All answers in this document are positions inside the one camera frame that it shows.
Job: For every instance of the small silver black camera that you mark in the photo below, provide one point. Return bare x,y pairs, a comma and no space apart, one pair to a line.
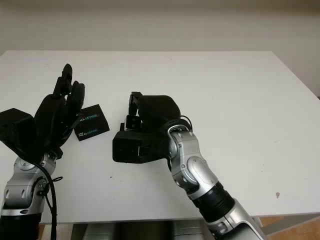
133,123

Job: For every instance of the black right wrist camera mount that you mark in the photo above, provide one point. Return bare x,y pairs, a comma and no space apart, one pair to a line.
127,147

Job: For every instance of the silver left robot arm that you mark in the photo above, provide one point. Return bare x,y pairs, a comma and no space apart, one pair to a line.
22,185

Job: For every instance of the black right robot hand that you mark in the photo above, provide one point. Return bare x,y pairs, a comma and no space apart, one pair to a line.
157,110

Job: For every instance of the grey robot lower body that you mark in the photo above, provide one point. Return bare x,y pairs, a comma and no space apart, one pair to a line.
140,231

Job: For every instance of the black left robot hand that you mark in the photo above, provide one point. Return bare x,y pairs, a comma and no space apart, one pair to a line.
50,117

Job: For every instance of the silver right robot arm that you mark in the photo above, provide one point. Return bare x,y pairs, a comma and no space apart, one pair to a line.
197,170

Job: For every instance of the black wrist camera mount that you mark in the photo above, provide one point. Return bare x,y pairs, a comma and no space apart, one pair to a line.
127,147
15,127

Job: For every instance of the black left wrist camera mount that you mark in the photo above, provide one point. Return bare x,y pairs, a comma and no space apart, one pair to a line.
15,127

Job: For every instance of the black printed box lid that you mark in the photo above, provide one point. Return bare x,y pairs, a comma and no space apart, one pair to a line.
93,122

